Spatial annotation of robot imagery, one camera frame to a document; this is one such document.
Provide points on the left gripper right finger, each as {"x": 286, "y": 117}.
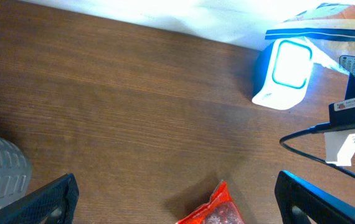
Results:
{"x": 302, "y": 202}

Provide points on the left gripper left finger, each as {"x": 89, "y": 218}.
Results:
{"x": 53, "y": 203}

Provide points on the large yellow wipes bag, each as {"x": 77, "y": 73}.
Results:
{"x": 330, "y": 29}

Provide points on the red Hacks candy bag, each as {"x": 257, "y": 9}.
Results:
{"x": 220, "y": 209}

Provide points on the white barcode scanner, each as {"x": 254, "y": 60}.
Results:
{"x": 282, "y": 74}

